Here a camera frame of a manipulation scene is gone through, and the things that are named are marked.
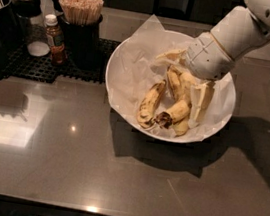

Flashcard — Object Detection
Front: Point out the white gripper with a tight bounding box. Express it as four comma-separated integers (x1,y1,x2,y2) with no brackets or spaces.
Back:
155,32,235,129

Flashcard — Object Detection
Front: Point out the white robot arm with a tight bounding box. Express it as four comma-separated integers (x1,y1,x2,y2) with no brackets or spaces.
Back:
155,0,270,128

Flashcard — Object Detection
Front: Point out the white bowl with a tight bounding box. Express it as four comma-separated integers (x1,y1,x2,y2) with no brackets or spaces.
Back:
96,21,246,151

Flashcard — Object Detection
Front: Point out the left spotted banana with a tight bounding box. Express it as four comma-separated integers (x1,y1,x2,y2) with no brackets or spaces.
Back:
136,80,166,129

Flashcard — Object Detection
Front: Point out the lower banana underneath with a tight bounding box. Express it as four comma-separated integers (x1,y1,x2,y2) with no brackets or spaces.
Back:
173,117,189,137

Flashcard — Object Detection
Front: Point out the white paper liner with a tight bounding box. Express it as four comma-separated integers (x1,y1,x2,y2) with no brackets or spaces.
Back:
101,9,245,148

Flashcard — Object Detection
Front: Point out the black chopstick holder cup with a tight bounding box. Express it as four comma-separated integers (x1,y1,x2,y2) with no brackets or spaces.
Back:
58,14,103,70

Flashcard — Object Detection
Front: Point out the bundle of wooden chopsticks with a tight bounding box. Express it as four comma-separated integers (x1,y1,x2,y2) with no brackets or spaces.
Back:
59,0,104,26

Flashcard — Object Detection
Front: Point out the small brown sauce bottle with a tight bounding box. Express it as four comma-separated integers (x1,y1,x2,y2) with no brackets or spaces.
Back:
45,14,67,66

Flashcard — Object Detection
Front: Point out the black grid mat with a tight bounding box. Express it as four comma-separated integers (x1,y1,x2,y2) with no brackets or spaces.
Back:
0,38,120,84

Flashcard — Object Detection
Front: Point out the glass shaker with black lid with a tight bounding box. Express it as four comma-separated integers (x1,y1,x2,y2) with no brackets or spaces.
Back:
11,0,50,57

